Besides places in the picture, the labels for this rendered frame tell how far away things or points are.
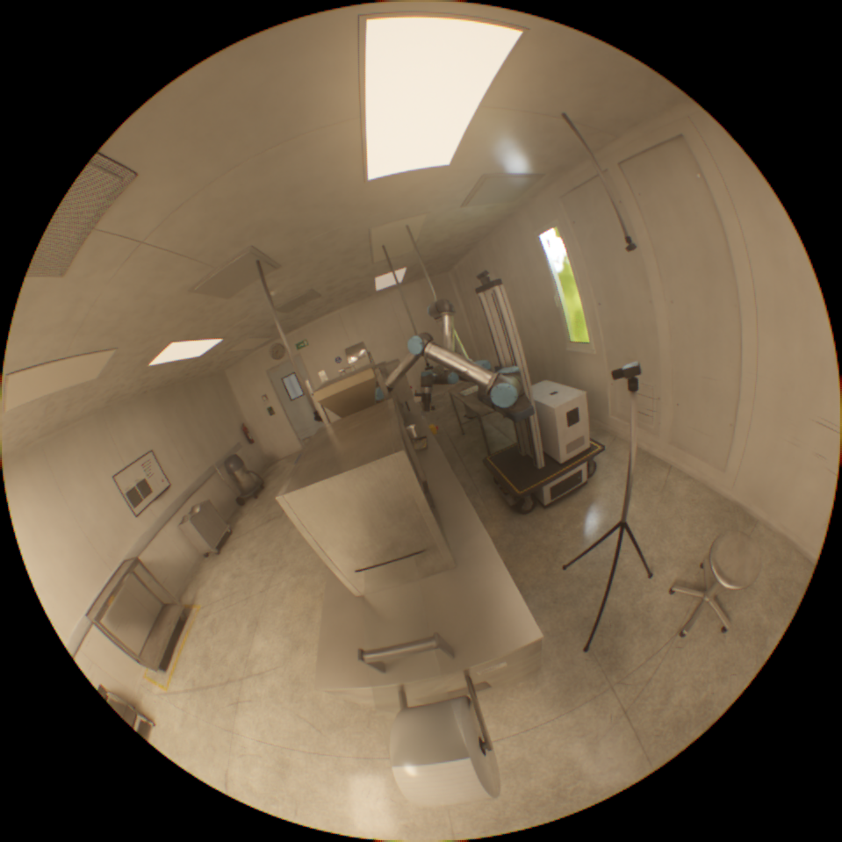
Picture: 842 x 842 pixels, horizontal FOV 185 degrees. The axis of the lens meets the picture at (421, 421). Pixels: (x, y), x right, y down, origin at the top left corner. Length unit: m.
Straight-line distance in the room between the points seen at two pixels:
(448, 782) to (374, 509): 0.83
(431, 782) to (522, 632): 0.52
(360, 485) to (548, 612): 1.39
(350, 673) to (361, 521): 0.56
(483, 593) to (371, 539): 0.42
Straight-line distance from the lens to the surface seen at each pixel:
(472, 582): 0.99
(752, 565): 1.66
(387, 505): 0.79
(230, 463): 5.31
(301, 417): 6.52
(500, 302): 1.77
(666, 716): 1.77
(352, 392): 1.38
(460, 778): 0.81
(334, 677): 1.04
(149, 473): 4.66
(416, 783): 0.85
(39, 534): 3.97
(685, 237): 2.26
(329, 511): 0.82
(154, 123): 1.24
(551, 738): 1.63
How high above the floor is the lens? 1.62
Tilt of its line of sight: 19 degrees down
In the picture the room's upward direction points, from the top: 21 degrees counter-clockwise
